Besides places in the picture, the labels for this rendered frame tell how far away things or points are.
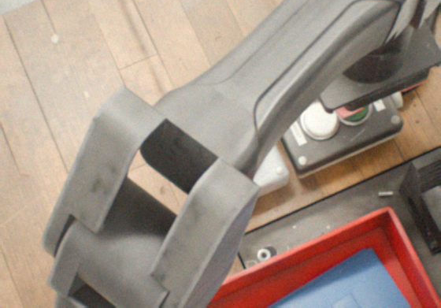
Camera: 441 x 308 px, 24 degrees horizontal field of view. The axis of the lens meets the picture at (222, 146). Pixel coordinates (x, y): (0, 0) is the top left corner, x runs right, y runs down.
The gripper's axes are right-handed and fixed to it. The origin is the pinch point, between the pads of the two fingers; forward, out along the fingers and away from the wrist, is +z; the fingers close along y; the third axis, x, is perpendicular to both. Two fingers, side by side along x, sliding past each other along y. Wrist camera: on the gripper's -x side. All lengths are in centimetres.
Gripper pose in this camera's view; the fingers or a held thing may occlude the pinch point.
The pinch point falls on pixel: (359, 91)
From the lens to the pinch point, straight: 90.4
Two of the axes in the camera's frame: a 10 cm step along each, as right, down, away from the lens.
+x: 4.1, 8.6, -3.0
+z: 0.5, 3.1, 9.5
